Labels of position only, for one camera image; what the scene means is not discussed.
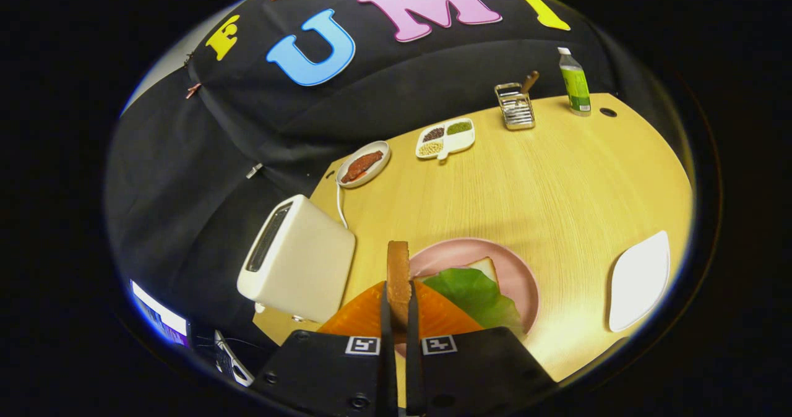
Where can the white square plate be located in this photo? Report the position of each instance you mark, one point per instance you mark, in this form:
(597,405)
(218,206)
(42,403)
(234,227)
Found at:
(640,281)

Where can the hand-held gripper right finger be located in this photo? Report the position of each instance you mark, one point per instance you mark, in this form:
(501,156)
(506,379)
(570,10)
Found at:
(413,367)

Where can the white bread slice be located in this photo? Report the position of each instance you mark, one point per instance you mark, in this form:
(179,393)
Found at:
(486,267)

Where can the green label bottle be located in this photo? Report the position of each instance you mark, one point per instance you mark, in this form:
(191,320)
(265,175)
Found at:
(576,86)

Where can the green beans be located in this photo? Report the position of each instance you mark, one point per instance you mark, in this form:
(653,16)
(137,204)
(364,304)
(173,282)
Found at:
(459,127)

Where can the pink round plate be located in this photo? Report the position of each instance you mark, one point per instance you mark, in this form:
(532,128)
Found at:
(458,253)

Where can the silver cloth clip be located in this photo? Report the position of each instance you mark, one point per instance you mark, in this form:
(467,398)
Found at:
(254,170)

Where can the pink cloth clip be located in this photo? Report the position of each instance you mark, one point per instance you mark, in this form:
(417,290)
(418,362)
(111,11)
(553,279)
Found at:
(193,90)

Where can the black backdrop cloth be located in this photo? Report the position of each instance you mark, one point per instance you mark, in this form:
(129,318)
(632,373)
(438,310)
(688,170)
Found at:
(235,157)

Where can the white curved frame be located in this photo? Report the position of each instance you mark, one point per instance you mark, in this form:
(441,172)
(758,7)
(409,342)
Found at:
(238,372)

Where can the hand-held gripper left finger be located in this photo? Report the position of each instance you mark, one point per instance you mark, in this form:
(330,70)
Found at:
(387,367)

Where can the round plate with meat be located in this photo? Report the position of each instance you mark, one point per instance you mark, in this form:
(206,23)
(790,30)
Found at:
(372,176)

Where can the toasted bread slice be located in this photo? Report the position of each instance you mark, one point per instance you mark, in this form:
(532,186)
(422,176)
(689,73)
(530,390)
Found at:
(399,281)

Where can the green lettuce leaf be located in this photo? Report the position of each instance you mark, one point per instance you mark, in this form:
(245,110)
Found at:
(476,296)

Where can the yellow beans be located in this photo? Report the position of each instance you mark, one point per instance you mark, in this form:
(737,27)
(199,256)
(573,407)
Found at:
(430,149)

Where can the white toaster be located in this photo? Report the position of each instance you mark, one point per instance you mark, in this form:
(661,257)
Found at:
(309,262)

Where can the dark beans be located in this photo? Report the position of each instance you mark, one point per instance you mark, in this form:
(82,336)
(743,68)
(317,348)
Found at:
(433,133)

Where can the lit monitor screen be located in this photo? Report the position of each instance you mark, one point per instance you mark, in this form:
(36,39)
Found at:
(158,318)

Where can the red meat slice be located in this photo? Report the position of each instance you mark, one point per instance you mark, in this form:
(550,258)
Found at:
(362,165)

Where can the white divided dish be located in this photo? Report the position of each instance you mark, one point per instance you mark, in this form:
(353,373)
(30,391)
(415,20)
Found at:
(461,142)

